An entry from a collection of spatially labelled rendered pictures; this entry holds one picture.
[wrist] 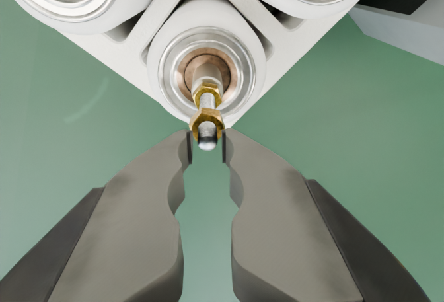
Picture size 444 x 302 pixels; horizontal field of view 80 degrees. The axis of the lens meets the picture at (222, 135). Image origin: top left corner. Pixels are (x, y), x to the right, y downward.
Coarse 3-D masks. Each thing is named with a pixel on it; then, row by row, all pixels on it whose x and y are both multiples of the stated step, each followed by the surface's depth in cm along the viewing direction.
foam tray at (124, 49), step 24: (168, 0) 24; (240, 0) 24; (120, 24) 30; (144, 24) 25; (264, 24) 26; (288, 24) 28; (312, 24) 26; (96, 48) 26; (120, 48) 26; (144, 48) 27; (264, 48) 30; (288, 48) 27; (120, 72) 27; (144, 72) 28
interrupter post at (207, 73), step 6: (198, 66) 20; (204, 66) 20; (210, 66) 20; (198, 72) 19; (204, 72) 18; (210, 72) 19; (216, 72) 19; (198, 78) 18; (204, 78) 18; (210, 78) 18; (216, 78) 18; (192, 84) 18; (198, 84) 18; (216, 84) 18; (222, 84) 19; (192, 90) 18; (222, 90) 18
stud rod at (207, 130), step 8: (200, 96) 17; (208, 96) 16; (200, 104) 16; (208, 104) 15; (200, 128) 13; (208, 128) 13; (216, 128) 14; (200, 136) 13; (208, 136) 13; (216, 136) 13; (200, 144) 13; (208, 144) 13; (216, 144) 13
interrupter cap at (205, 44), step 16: (192, 32) 19; (208, 32) 19; (224, 32) 19; (176, 48) 19; (192, 48) 19; (208, 48) 19; (224, 48) 19; (240, 48) 19; (160, 64) 20; (176, 64) 20; (192, 64) 20; (224, 64) 20; (240, 64) 20; (160, 80) 20; (176, 80) 21; (192, 80) 21; (224, 80) 21; (240, 80) 21; (176, 96) 21; (224, 96) 22; (240, 96) 22; (192, 112) 22; (224, 112) 22
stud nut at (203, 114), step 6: (204, 108) 14; (210, 108) 14; (198, 114) 14; (204, 114) 14; (210, 114) 14; (216, 114) 14; (192, 120) 14; (198, 120) 14; (204, 120) 14; (210, 120) 14; (216, 120) 14; (222, 120) 14; (192, 126) 14; (216, 126) 14; (222, 126) 14
